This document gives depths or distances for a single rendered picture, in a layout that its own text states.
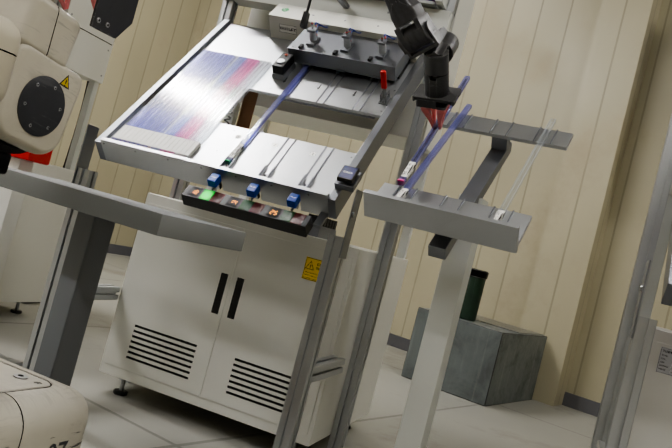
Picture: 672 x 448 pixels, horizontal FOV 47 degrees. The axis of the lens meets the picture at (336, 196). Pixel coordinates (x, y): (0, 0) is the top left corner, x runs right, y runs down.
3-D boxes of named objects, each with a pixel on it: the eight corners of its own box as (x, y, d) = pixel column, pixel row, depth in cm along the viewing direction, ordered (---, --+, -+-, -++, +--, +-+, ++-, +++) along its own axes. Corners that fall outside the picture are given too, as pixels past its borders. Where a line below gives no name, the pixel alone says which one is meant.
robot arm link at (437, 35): (395, 41, 174) (425, 24, 169) (409, 20, 183) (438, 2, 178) (425, 83, 178) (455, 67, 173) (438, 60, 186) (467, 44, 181)
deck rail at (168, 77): (106, 160, 209) (100, 142, 205) (99, 158, 210) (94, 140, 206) (232, 36, 258) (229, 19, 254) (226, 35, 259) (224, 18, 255)
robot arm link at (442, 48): (420, 52, 173) (445, 54, 171) (428, 38, 178) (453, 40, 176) (421, 79, 177) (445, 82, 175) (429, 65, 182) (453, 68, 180)
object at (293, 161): (330, 206, 187) (329, 196, 185) (106, 150, 208) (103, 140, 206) (358, 161, 200) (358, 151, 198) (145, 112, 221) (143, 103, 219)
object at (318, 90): (382, 130, 214) (382, 115, 211) (180, 87, 235) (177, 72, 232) (420, 70, 237) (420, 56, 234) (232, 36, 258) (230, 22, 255)
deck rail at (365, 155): (336, 219, 188) (335, 200, 184) (328, 217, 188) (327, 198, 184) (426, 72, 236) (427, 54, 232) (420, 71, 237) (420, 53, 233)
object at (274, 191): (328, 218, 188) (327, 195, 183) (105, 160, 209) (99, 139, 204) (330, 214, 189) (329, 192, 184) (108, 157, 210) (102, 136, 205)
